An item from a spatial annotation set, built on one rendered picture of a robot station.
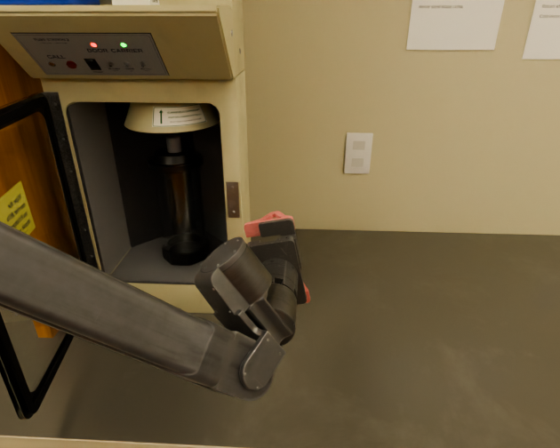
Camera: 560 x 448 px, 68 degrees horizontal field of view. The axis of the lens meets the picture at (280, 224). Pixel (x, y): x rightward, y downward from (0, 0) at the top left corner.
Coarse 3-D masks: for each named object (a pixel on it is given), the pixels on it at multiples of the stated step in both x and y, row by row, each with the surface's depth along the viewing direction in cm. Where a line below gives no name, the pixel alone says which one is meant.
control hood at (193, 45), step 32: (0, 32) 56; (32, 32) 56; (64, 32) 56; (96, 32) 56; (128, 32) 55; (160, 32) 55; (192, 32) 55; (224, 32) 56; (32, 64) 62; (192, 64) 61; (224, 64) 61
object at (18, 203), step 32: (32, 128) 63; (0, 160) 54; (32, 160) 62; (0, 192) 54; (32, 192) 62; (32, 224) 61; (64, 224) 72; (32, 320) 60; (32, 352) 60; (32, 384) 60
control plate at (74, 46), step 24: (24, 48) 59; (48, 48) 59; (72, 48) 59; (96, 48) 58; (120, 48) 58; (144, 48) 58; (48, 72) 64; (72, 72) 64; (96, 72) 63; (120, 72) 63; (144, 72) 63
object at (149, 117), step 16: (128, 112) 76; (144, 112) 72; (160, 112) 72; (176, 112) 72; (192, 112) 73; (208, 112) 76; (128, 128) 75; (144, 128) 72; (160, 128) 72; (176, 128) 72; (192, 128) 73
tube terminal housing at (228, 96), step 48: (192, 0) 62; (240, 0) 69; (240, 48) 70; (96, 96) 69; (144, 96) 68; (192, 96) 68; (240, 96) 71; (240, 144) 73; (240, 192) 75; (144, 288) 86; (192, 288) 85
